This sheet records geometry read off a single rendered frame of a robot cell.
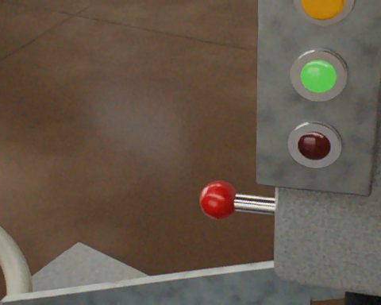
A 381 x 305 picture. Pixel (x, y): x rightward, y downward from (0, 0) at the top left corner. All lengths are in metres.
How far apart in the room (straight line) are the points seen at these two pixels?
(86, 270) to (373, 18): 0.74
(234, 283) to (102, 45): 3.12
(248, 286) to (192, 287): 0.06
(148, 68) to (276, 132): 3.14
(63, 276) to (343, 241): 0.61
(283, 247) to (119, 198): 2.20
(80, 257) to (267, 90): 0.69
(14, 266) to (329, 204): 0.55
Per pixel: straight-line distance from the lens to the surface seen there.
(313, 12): 0.49
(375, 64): 0.51
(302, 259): 0.62
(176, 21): 4.14
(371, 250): 0.61
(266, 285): 0.86
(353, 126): 0.53
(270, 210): 0.64
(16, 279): 1.03
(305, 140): 0.53
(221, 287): 0.87
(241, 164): 2.95
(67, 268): 1.16
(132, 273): 1.13
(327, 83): 0.51
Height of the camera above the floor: 1.58
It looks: 33 degrees down
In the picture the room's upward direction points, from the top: straight up
